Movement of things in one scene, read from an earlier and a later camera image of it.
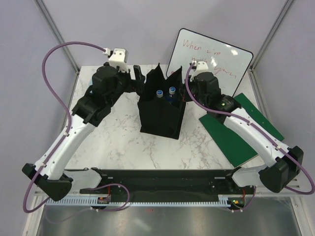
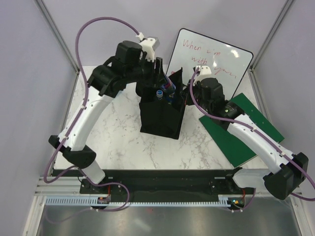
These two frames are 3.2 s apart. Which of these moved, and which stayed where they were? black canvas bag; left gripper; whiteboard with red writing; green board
Moved: left gripper
Stayed: black canvas bag; whiteboard with red writing; green board
